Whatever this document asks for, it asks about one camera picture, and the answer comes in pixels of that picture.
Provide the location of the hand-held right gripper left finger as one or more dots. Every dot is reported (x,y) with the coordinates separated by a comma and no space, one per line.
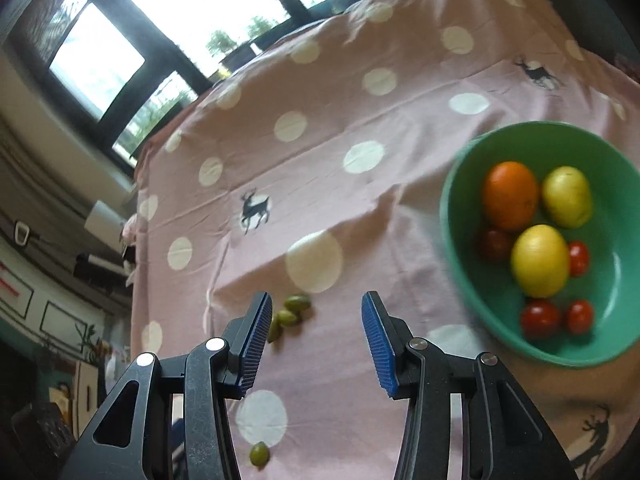
(255,345)

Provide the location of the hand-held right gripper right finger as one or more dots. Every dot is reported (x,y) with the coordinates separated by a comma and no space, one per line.
(377,345)

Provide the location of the small green olive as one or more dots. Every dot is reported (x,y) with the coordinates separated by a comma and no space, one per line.
(260,454)
(298,302)
(274,329)
(288,318)

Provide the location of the red cherry tomato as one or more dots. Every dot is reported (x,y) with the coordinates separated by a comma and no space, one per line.
(495,244)
(579,317)
(540,319)
(578,258)

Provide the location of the yellow lemon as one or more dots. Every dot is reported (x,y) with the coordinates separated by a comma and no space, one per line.
(540,260)

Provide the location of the orange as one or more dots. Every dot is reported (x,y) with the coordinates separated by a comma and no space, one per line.
(510,195)

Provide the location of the yellow-green pear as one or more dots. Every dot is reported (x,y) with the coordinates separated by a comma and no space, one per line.
(567,197)

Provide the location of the green plastic bowl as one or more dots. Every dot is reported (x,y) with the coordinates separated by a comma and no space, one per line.
(615,280)

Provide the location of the pink polka-dot tablecloth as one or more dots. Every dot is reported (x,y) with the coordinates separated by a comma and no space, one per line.
(350,210)

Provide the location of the white pink cloth bundle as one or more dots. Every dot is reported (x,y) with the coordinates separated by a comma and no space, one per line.
(127,240)

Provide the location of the green houseplant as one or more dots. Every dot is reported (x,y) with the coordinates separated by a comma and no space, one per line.
(87,342)

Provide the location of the black box-shaped object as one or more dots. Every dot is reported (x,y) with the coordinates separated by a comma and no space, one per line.
(97,265)

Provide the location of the black ribbed object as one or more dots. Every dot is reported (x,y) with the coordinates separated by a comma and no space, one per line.
(42,430)

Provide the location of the potted green plant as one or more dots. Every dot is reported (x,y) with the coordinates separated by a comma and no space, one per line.
(220,42)
(260,25)

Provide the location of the dark-framed window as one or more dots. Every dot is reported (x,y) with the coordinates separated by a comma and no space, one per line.
(115,20)

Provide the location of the grey sofa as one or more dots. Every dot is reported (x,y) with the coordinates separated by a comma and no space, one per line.
(590,0)

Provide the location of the framed wall picture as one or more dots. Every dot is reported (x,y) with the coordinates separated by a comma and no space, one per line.
(15,290)
(62,322)

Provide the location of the white wall hook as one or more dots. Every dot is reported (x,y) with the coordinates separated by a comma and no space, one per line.
(22,232)

